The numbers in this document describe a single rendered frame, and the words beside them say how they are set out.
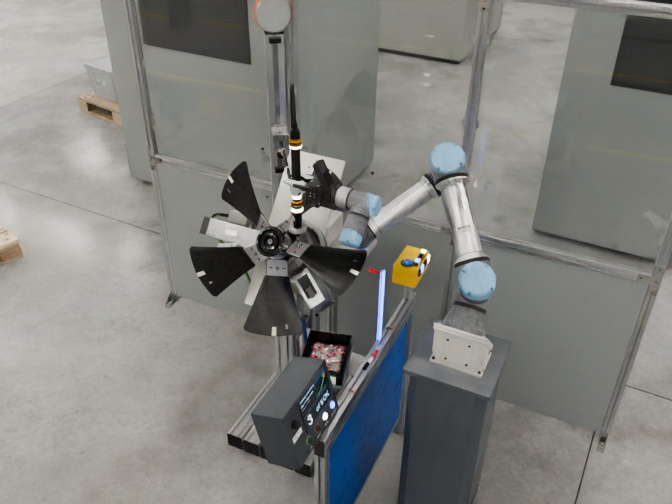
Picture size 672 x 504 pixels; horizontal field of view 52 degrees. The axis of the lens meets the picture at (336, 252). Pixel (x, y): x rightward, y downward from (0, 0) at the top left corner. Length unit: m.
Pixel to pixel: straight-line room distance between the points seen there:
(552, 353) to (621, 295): 0.47
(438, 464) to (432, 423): 0.20
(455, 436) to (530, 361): 1.03
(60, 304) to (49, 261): 0.51
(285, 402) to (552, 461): 1.90
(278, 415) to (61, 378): 2.29
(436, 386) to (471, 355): 0.17
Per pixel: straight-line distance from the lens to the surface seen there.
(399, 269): 2.74
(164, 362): 3.96
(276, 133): 3.03
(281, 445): 1.96
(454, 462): 2.64
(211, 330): 4.11
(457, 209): 2.29
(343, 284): 2.51
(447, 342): 2.34
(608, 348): 3.34
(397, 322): 2.79
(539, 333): 3.35
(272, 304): 2.61
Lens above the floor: 2.64
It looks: 34 degrees down
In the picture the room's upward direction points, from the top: 1 degrees clockwise
